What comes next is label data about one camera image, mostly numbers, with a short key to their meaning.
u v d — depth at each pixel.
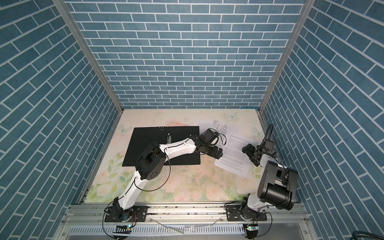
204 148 0.75
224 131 1.08
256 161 0.81
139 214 0.73
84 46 0.83
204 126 1.11
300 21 0.75
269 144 0.74
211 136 0.77
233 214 0.73
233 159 0.94
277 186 0.46
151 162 0.58
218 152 0.84
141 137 1.06
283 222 0.76
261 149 0.73
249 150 0.85
